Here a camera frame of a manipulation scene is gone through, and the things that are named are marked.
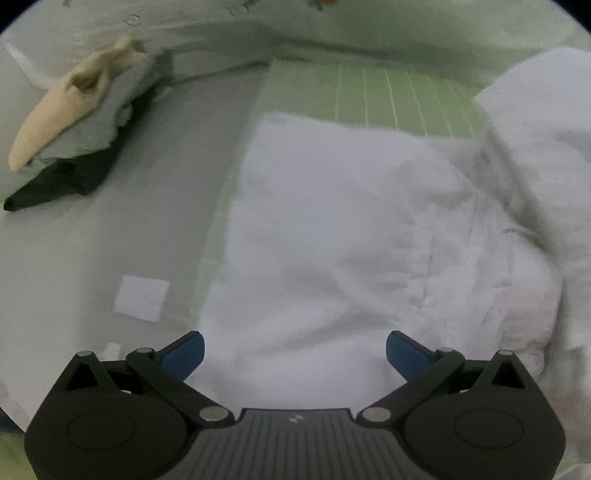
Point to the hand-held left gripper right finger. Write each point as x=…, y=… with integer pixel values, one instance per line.
x=405, y=357

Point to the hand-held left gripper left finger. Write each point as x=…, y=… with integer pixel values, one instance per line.
x=185, y=356

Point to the white shirt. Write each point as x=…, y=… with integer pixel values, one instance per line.
x=332, y=230

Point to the carrot printed grey-green sheet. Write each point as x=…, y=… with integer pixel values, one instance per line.
x=152, y=207

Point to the black garment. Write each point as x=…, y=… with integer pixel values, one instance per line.
x=60, y=182

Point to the light grey garment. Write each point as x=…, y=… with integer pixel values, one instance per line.
x=94, y=131

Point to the beige garment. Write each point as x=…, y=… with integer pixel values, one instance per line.
x=60, y=106

